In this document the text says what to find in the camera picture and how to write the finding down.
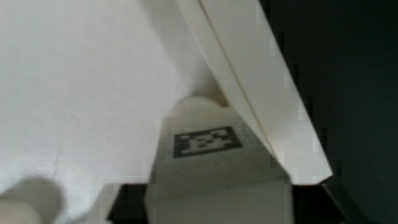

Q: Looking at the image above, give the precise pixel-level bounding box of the white leg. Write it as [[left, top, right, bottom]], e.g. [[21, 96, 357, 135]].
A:
[[146, 97, 295, 224]]

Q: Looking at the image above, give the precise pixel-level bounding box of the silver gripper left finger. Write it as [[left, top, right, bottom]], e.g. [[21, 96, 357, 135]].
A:
[[107, 184, 149, 224]]

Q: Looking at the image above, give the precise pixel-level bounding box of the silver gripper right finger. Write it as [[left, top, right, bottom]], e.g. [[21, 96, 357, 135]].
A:
[[293, 185, 345, 224]]

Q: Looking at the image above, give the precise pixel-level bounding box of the white square tabletop tray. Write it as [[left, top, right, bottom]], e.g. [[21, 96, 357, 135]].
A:
[[0, 0, 332, 224]]

